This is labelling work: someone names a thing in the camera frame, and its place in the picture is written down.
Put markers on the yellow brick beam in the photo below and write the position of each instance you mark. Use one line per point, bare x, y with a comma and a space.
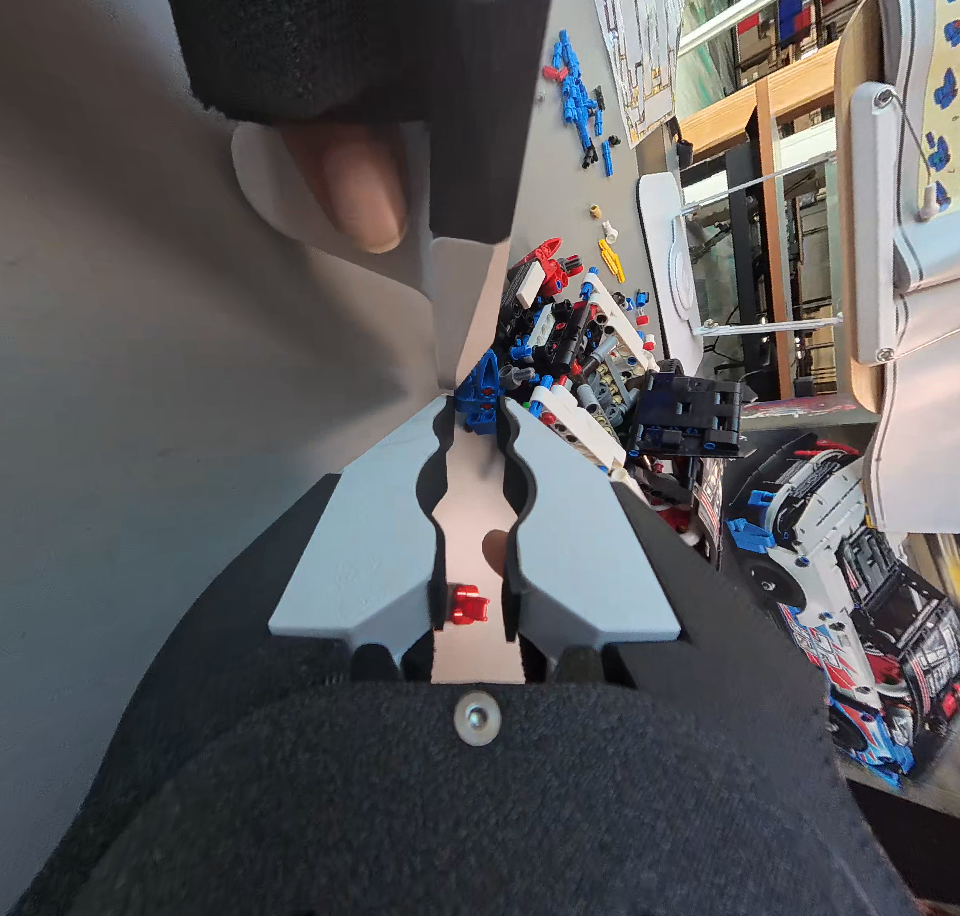
611, 260

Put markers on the shiny sticker sheet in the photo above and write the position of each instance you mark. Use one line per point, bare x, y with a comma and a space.
637, 39

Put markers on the grey desk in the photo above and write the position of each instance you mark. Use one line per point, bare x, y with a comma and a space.
150, 406

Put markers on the wooden table with black legs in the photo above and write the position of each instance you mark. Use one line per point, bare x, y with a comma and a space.
765, 106

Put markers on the wall of coloured storage bins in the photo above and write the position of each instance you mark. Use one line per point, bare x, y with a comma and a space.
795, 9

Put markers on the person's left hand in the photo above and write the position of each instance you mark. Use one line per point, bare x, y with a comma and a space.
352, 181

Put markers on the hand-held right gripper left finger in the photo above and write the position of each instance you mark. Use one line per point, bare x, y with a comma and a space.
360, 556

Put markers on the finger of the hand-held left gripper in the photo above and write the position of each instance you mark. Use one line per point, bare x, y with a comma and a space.
469, 294

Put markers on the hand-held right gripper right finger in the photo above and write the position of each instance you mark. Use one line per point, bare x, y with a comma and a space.
592, 564

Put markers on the pile of small brick pins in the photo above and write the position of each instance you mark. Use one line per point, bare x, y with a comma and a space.
577, 99

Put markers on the red toy brick connector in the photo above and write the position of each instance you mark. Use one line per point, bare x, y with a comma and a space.
466, 605

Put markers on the white flat stand base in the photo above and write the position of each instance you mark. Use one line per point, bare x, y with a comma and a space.
664, 241

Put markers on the blue toy brick assembly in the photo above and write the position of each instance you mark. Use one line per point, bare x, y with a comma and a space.
480, 399

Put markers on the toy car picture box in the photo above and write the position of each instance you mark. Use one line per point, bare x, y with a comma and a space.
825, 594

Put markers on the person's right hand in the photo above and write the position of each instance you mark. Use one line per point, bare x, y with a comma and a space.
499, 552

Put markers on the toy brick car model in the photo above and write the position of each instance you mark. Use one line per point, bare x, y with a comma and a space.
592, 376

